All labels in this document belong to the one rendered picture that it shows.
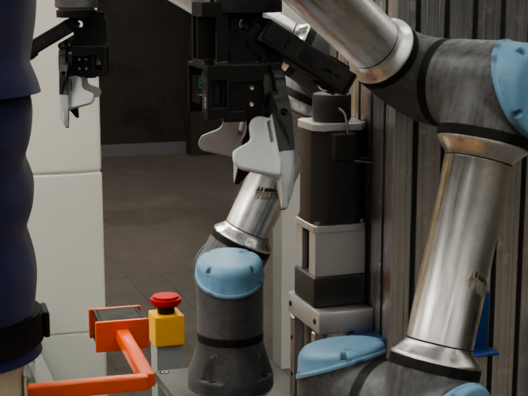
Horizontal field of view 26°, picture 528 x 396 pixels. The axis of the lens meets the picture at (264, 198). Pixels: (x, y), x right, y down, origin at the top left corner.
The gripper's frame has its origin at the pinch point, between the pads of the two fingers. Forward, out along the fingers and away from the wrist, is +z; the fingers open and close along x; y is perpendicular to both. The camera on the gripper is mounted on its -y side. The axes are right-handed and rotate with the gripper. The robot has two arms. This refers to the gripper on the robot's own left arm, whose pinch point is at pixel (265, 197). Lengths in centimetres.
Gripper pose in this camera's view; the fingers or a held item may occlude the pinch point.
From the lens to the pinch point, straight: 116.9
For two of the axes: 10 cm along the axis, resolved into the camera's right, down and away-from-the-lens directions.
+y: -9.5, 0.6, -3.2
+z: 0.0, 9.8, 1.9
